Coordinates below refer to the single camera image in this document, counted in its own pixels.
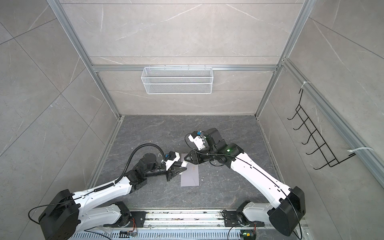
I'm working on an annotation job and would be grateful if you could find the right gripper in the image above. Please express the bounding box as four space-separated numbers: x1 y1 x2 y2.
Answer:
184 147 218 165

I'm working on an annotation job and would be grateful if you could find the grey purple envelope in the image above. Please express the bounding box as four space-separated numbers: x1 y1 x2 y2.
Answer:
181 162 200 188

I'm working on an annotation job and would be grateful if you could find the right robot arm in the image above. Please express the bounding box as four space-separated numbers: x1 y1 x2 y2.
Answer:
184 128 306 237

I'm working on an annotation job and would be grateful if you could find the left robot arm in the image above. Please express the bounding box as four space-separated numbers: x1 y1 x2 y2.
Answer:
38 152 187 240

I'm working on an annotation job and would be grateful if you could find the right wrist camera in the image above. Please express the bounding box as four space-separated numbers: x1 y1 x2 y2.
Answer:
187 131 209 151

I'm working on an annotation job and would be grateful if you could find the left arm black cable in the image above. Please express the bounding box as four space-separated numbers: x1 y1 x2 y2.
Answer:
89 143 166 193

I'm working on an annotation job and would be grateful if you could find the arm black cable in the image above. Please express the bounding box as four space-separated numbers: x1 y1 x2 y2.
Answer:
89 143 166 193
184 131 304 240

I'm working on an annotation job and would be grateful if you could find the aluminium rail frame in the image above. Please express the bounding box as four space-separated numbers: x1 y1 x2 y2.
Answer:
77 209 310 230

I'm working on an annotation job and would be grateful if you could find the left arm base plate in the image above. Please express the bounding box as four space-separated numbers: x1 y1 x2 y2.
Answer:
125 211 147 229

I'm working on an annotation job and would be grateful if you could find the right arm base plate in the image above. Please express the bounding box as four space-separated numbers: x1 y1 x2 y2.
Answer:
221 210 240 227

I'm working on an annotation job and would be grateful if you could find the white vented cable duct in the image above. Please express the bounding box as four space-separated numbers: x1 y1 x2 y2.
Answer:
70 229 242 240

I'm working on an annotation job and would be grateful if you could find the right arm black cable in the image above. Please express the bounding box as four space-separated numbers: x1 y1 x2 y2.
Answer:
184 131 304 240

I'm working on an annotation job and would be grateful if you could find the black wire hook rack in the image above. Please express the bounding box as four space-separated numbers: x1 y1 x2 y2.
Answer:
287 89 356 170

